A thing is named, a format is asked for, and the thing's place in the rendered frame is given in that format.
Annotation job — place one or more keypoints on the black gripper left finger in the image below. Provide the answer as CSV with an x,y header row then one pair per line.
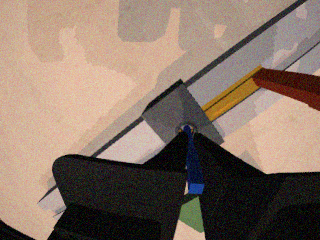
x,y
153,190

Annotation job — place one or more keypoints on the dark blue square bar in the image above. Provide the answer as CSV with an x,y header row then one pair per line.
x,y
195,181

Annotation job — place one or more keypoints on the grey metal rail with slot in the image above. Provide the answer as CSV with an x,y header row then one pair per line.
x,y
290,41

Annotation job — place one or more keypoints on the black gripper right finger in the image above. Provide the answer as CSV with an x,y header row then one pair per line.
x,y
238,200

